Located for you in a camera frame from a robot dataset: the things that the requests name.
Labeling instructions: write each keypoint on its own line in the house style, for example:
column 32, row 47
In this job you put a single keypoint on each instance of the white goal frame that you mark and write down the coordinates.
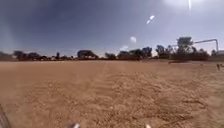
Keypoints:
column 206, row 41

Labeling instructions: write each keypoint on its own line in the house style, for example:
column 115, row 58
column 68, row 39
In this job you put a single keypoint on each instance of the row of trees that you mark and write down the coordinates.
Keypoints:
column 133, row 54

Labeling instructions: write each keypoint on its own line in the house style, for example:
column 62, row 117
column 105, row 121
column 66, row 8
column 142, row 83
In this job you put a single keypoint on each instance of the brown sandy dirt field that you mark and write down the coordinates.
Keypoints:
column 110, row 93

